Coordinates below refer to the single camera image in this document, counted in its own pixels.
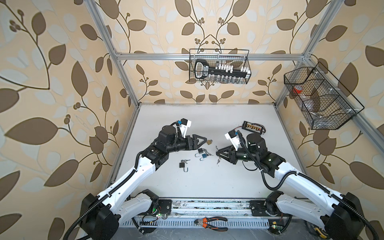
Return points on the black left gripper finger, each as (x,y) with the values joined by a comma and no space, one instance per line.
(198,138)
(197,143)

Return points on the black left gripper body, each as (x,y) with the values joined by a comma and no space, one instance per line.
(181,144)

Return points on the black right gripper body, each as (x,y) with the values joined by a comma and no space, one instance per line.
(242,154)

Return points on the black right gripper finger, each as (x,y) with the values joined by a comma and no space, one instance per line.
(225,150)
(225,156)

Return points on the blue padlock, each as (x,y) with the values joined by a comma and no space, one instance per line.
(203,157)

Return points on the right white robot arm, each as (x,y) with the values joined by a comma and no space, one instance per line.
(294,193)

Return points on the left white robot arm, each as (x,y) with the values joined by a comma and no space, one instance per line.
(100,214)

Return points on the black parallel charging board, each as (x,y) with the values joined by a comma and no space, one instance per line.
(253,127)

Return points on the yellow black tape measure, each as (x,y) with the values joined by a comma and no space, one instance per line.
(320,233)

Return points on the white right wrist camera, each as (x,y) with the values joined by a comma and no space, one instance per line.
(233,137)

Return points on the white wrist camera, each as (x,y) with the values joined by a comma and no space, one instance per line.
(233,137)
(183,126)

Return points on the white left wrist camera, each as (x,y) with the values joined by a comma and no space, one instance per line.
(183,126)

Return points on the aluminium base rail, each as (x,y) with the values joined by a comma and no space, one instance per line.
(238,208)

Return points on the black socket holder rail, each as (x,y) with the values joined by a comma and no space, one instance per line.
(203,70)

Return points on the back wire basket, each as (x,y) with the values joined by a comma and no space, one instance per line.
(235,57)

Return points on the side wire basket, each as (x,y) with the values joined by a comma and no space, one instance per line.
(326,102)

